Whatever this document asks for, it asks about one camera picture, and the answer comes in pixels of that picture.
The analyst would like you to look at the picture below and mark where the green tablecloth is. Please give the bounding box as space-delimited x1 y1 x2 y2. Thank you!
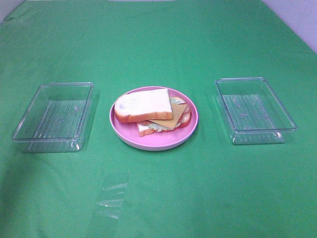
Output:
0 0 317 238

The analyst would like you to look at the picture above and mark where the clear right plastic container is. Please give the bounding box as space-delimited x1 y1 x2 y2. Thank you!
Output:
214 77 297 145

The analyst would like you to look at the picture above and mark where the bread slice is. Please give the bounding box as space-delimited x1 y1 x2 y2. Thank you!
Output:
137 96 192 137
114 88 172 123

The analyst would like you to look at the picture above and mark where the clear plastic container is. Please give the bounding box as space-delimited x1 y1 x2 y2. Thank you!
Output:
11 82 95 153
214 77 297 145

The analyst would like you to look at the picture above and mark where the clear tape strip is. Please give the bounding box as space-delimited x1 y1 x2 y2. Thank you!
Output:
95 173 129 220

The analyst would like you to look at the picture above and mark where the clear left plastic container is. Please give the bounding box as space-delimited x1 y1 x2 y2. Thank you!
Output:
11 82 95 153

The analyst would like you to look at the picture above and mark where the bacon strip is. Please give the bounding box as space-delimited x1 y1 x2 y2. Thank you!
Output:
183 104 191 114

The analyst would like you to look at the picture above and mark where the green lettuce leaf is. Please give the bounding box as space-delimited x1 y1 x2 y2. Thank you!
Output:
147 96 191 132

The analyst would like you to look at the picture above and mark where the pink plate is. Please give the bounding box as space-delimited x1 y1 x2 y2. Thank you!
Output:
109 88 199 151

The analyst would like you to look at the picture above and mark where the yellow cheese slice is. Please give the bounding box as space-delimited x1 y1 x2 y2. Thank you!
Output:
150 103 187 128

